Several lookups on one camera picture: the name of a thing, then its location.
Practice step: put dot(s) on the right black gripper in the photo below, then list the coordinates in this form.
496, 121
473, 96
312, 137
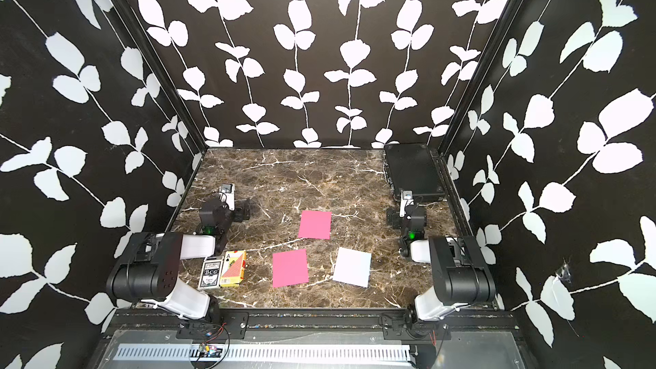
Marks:
391, 215

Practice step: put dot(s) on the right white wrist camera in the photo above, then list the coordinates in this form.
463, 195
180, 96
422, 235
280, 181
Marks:
406, 199

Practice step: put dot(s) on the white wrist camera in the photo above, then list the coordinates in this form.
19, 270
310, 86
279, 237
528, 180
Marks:
406, 199
227, 194

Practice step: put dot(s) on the pink square paper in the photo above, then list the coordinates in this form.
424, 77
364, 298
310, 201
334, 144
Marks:
315, 225
290, 268

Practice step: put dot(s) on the black carrying case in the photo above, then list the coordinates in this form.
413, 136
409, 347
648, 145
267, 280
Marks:
411, 167

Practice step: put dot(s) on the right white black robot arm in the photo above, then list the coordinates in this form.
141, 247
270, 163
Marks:
461, 277

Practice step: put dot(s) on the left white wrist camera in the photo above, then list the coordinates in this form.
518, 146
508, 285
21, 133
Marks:
227, 194

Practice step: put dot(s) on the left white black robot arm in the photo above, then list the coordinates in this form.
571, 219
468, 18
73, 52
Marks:
148, 269

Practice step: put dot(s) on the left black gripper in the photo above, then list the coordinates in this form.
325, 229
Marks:
239, 213

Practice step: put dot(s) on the black front mounting rail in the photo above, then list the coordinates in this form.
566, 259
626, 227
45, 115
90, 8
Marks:
238, 324

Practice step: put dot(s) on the yellow red card box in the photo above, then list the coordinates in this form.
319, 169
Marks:
233, 269

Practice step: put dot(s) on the white perforated strip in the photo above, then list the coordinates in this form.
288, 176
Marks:
279, 353

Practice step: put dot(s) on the black white card deck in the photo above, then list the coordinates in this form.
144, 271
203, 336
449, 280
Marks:
211, 273

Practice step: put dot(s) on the small circuit board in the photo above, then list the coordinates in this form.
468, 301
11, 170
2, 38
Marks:
207, 352

